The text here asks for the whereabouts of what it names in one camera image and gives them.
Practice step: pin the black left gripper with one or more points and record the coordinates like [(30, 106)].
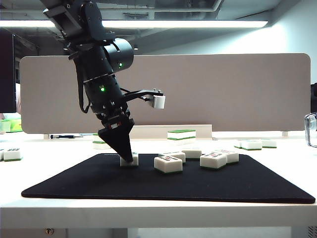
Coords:
[(114, 116)]

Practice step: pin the bird print mahjong tile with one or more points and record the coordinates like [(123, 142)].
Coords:
[(135, 160)]

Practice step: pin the white divider base cover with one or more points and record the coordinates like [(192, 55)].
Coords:
[(153, 131)]

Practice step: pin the black fabric mat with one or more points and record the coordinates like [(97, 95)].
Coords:
[(148, 186)]

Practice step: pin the black blue screwdriver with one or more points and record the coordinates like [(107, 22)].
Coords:
[(62, 136)]

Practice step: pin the small ceiling spotlight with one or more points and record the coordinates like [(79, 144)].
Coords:
[(136, 48)]

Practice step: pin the grey fabric desk divider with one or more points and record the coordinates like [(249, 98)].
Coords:
[(223, 94)]

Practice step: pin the yellow green package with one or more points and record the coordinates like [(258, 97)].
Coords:
[(16, 126)]

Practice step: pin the long ceiling light strip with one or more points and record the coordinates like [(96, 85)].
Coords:
[(173, 24)]

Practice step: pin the white green box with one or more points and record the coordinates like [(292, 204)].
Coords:
[(5, 126)]

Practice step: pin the metal table bolt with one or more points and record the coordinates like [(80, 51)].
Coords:
[(49, 231)]

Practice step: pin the dark cabinet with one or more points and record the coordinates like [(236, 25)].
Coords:
[(7, 74)]

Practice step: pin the clear plastic container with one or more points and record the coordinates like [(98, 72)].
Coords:
[(306, 124)]

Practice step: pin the black background object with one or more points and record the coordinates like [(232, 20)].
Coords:
[(314, 99)]

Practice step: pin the grey vented panel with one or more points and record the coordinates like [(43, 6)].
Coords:
[(312, 231)]

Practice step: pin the black camera bracket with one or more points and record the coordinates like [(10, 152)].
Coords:
[(141, 93)]

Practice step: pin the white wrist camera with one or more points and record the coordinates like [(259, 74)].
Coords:
[(158, 102)]

